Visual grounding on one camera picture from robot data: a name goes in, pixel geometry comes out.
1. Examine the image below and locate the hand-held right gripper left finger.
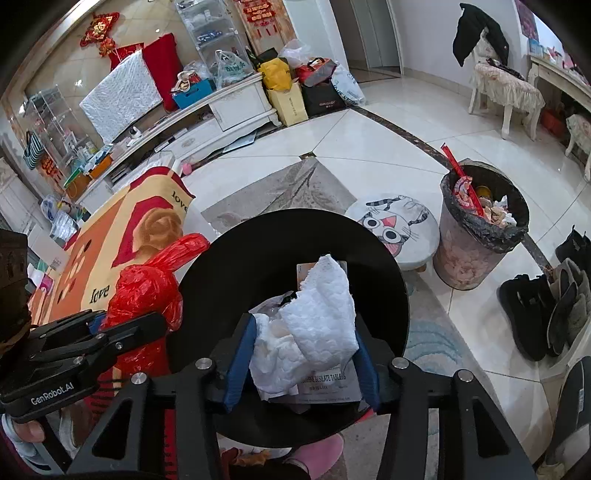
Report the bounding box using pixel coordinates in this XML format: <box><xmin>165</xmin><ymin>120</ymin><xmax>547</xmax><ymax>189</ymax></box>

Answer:
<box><xmin>67</xmin><ymin>314</ymin><xmax>258</xmax><ymax>480</ymax></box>

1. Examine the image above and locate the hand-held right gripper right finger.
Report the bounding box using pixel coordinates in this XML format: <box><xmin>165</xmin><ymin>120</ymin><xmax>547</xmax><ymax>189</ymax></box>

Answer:
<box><xmin>353</xmin><ymin>323</ymin><xmax>539</xmax><ymax>480</ymax></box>

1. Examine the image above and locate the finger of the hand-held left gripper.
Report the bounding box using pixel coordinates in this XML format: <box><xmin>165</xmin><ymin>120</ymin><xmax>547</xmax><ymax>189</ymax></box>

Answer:
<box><xmin>32</xmin><ymin>313</ymin><xmax>167</xmax><ymax>371</ymax></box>
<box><xmin>30</xmin><ymin>310</ymin><xmax>109</xmax><ymax>344</ymax></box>

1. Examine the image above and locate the red plastic bag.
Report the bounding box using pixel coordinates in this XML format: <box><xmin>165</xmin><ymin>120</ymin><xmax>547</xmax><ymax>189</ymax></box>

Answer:
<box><xmin>99</xmin><ymin>233</ymin><xmax>211</xmax><ymax>402</ymax></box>

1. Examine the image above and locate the long white tablet box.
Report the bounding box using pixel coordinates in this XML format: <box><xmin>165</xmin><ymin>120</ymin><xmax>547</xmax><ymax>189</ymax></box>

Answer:
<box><xmin>295</xmin><ymin>261</ymin><xmax>363</xmax><ymax>414</ymax></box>

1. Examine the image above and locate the white quilted paper towel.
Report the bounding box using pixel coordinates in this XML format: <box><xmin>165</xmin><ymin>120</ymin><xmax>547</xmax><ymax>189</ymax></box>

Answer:
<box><xmin>279</xmin><ymin>254</ymin><xmax>361</xmax><ymax>374</ymax></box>

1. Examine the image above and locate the black trash bin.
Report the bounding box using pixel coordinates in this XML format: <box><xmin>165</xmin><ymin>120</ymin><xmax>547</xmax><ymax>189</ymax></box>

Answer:
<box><xmin>171</xmin><ymin>209</ymin><xmax>409</xmax><ymax>448</ymax></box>

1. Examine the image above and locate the grey trash can with liner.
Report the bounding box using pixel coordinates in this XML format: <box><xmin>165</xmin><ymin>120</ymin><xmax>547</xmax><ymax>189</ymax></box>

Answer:
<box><xmin>434</xmin><ymin>159</ymin><xmax>529</xmax><ymax>291</ymax></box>

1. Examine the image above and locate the person's left hand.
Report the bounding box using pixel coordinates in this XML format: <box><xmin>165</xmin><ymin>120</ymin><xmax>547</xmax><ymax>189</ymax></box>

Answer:
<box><xmin>0</xmin><ymin>413</ymin><xmax>49</xmax><ymax>462</ymax></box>

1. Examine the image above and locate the orange cream red printed blanket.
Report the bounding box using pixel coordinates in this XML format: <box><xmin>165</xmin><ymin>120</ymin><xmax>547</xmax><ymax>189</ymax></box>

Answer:
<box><xmin>28</xmin><ymin>168</ymin><xmax>213</xmax><ymax>480</ymax></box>

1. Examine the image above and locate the pink slipper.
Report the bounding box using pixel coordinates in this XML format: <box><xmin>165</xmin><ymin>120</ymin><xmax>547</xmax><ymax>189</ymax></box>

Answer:
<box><xmin>295</xmin><ymin>434</ymin><xmax>345</xmax><ymax>480</ymax></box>

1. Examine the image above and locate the cat face stool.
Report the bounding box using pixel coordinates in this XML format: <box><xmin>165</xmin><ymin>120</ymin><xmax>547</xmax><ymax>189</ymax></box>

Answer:
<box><xmin>344</xmin><ymin>196</ymin><xmax>439</xmax><ymax>273</ymax></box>

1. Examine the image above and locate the orange box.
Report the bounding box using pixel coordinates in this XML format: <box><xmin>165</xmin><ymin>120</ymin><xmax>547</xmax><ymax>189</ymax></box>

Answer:
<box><xmin>89</xmin><ymin>154</ymin><xmax>114</xmax><ymax>178</ymax></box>

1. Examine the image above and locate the black shoes pile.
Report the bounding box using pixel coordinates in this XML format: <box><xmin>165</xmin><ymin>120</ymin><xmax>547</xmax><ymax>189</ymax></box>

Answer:
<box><xmin>498</xmin><ymin>274</ymin><xmax>557</xmax><ymax>363</ymax></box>

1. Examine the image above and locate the striped tote bag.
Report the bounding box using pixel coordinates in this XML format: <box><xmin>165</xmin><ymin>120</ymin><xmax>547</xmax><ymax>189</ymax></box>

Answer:
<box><xmin>23</xmin><ymin>130</ymin><xmax>47</xmax><ymax>169</ymax></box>

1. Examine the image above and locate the grey patterned rug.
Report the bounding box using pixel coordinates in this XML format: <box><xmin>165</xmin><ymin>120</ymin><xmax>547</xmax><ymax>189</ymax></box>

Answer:
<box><xmin>201</xmin><ymin>157</ymin><xmax>462</xmax><ymax>480</ymax></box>

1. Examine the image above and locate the grey shoe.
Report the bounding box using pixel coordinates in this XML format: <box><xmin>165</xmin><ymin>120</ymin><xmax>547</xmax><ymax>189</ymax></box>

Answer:
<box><xmin>545</xmin><ymin>357</ymin><xmax>591</xmax><ymax>467</ymax></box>

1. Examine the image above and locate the clear acrylic shelf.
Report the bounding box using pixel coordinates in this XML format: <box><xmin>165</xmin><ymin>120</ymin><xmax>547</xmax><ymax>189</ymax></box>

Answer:
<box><xmin>178</xmin><ymin>0</ymin><xmax>238</xmax><ymax>61</ymax></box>
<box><xmin>23</xmin><ymin>88</ymin><xmax>81</xmax><ymax>158</ymax></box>

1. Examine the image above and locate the red stick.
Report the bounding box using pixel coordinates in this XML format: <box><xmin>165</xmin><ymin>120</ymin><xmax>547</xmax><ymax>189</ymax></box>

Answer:
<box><xmin>441</xmin><ymin>143</ymin><xmax>485</xmax><ymax>217</ymax></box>

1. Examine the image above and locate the white quilted TV cover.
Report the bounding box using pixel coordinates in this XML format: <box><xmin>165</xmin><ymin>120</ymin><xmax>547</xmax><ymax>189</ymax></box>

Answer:
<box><xmin>79</xmin><ymin>50</ymin><xmax>163</xmax><ymax>145</ymax></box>

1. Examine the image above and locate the blue basket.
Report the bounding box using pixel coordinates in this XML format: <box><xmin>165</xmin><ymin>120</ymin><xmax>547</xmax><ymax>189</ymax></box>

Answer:
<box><xmin>173</xmin><ymin>78</ymin><xmax>217</xmax><ymax>109</ymax></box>

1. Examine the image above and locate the white TV cabinet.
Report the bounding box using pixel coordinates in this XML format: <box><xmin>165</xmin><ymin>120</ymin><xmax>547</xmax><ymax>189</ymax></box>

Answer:
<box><xmin>74</xmin><ymin>74</ymin><xmax>282</xmax><ymax>204</ymax></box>

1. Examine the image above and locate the red cushion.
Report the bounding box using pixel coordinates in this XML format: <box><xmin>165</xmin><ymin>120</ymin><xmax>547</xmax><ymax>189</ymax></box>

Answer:
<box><xmin>142</xmin><ymin>33</ymin><xmax>183</xmax><ymax>112</ymax></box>

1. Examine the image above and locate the cream paper bag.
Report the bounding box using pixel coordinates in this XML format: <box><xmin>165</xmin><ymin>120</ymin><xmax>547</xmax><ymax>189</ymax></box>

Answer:
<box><xmin>267</xmin><ymin>78</ymin><xmax>309</xmax><ymax>127</ymax></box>

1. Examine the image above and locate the black paper bag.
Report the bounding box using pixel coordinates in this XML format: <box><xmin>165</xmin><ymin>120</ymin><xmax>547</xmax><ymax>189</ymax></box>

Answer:
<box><xmin>300</xmin><ymin>78</ymin><xmax>347</xmax><ymax>117</ymax></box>

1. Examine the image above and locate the green print plastic bag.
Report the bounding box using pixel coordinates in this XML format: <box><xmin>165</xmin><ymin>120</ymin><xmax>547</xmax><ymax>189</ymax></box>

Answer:
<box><xmin>215</xmin><ymin>48</ymin><xmax>254</xmax><ymax>88</ymax></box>

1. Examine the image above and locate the yellow shopping bag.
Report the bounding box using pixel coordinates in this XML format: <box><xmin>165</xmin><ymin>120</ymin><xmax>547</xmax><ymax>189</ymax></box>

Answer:
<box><xmin>257</xmin><ymin>58</ymin><xmax>293</xmax><ymax>90</ymax></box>

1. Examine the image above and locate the white printed carrier bag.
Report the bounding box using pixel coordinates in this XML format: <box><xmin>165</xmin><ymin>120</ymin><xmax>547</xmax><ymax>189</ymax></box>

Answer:
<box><xmin>330</xmin><ymin>65</ymin><xmax>365</xmax><ymax>107</ymax></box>

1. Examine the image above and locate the red gift bag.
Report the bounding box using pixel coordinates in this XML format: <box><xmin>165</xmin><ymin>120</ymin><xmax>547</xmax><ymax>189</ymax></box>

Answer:
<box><xmin>295</xmin><ymin>58</ymin><xmax>337</xmax><ymax>86</ymax></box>

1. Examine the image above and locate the white crumpled plastic bag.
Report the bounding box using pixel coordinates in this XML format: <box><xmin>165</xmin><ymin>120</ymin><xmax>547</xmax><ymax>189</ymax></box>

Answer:
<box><xmin>279</xmin><ymin>39</ymin><xmax>315</xmax><ymax>65</ymax></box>

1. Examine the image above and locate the white chair with floral cover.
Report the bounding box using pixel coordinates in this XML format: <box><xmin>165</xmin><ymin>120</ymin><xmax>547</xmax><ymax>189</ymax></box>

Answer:
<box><xmin>468</xmin><ymin>62</ymin><xmax>546</xmax><ymax>141</ymax></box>

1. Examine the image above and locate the white floral stool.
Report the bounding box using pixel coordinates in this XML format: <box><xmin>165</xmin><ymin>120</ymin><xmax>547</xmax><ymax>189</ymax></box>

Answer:
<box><xmin>566</xmin><ymin>113</ymin><xmax>591</xmax><ymax>169</ymax></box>

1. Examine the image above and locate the red hanging banner decoration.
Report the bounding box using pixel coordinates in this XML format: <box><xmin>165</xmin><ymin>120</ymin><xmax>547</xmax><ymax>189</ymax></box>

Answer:
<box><xmin>240</xmin><ymin>0</ymin><xmax>278</xmax><ymax>33</ymax></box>

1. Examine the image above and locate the white desk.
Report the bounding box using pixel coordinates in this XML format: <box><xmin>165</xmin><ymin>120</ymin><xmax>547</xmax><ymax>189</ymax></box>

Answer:
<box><xmin>529</xmin><ymin>55</ymin><xmax>591</xmax><ymax>181</ymax></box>

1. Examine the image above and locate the black jacket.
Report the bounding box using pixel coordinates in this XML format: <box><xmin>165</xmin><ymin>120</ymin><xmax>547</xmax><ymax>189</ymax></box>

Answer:
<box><xmin>452</xmin><ymin>2</ymin><xmax>509</xmax><ymax>68</ymax></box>

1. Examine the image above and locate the small red wall decoration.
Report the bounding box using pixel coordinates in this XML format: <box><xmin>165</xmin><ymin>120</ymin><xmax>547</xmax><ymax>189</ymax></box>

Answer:
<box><xmin>39</xmin><ymin>157</ymin><xmax>65</xmax><ymax>181</ymax></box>

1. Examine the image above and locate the red knot wall decoration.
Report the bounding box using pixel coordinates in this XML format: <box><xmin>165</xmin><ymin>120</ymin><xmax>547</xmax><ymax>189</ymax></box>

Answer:
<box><xmin>81</xmin><ymin>13</ymin><xmax>120</xmax><ymax>58</ymax></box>

